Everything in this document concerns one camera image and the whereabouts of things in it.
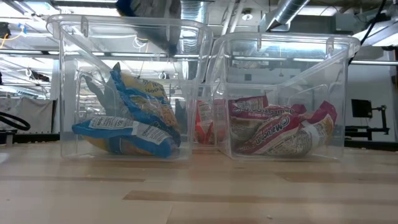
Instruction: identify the clear plastic storage bin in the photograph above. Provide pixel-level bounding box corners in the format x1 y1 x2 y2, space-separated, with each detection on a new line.
45 14 215 162
206 30 362 161

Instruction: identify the white fabric sheet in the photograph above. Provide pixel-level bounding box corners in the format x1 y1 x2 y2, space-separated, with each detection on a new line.
0 98 54 134

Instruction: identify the orange Maruchan ramen packet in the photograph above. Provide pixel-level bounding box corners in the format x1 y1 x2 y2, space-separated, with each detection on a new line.
194 98 227 146

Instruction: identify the dark grey pointed object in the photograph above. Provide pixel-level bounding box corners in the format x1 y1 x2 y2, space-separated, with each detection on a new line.
84 61 125 118

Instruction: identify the red Maruchan ramen packet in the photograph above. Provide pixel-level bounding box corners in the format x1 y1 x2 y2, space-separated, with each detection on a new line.
235 101 338 157
228 95 307 150

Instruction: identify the black hanging ceiling device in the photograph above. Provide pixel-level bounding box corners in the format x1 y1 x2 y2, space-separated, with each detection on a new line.
30 70 51 83

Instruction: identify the black cable loop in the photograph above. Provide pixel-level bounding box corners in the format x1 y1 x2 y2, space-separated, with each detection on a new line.
0 111 31 132

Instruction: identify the silver smooth ventilation duct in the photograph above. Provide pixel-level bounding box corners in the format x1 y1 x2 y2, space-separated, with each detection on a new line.
266 0 312 33

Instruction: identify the yellow overhead cable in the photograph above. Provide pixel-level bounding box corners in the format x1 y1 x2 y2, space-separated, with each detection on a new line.
0 30 24 50

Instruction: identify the black monitor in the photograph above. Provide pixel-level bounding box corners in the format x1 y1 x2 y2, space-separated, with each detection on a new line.
351 98 373 119

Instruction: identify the blue Maruchan ramen packet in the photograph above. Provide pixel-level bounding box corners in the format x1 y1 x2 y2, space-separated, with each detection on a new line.
71 116 180 159
109 62 182 147

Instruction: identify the silver ribbed ventilation duct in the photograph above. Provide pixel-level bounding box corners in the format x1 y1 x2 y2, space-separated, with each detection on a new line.
179 0 208 80

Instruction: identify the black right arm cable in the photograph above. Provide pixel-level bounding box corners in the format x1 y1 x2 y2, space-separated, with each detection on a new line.
348 0 389 66

